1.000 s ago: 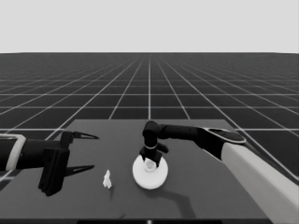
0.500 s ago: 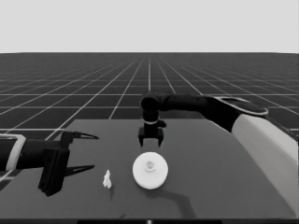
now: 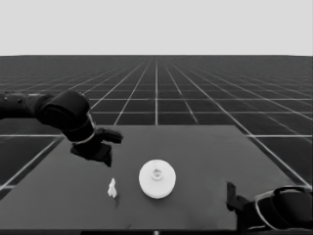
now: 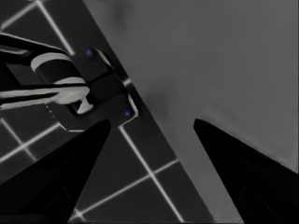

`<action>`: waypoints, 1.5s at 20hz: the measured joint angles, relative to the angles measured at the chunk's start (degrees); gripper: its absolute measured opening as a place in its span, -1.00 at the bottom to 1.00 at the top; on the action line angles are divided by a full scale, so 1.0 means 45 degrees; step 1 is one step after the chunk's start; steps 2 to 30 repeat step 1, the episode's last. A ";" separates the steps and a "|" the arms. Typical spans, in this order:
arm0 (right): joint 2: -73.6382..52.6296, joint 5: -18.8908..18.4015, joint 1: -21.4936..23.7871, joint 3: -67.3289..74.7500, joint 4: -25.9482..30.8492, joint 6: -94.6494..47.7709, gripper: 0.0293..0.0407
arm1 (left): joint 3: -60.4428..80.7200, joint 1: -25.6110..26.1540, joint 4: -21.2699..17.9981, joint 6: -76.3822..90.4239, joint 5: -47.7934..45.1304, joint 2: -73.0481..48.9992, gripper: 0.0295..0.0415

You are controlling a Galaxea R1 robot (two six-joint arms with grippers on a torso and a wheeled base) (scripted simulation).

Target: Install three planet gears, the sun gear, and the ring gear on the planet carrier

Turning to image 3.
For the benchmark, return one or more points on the large thick white disc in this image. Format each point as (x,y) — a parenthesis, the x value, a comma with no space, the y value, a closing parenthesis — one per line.
(163,186)

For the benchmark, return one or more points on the small white T-shaped piece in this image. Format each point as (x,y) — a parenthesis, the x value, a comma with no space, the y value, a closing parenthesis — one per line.
(111,189)

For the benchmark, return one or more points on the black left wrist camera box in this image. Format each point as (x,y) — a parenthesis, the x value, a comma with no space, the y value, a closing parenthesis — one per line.
(111,135)

